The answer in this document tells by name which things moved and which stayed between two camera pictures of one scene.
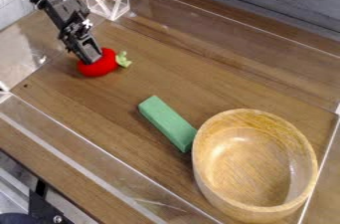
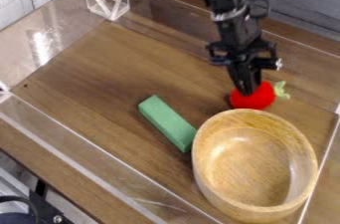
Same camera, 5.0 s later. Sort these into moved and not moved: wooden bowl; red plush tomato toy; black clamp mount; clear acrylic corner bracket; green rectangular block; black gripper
Moved: red plush tomato toy; black gripper
Not moved: black clamp mount; wooden bowl; clear acrylic corner bracket; green rectangular block
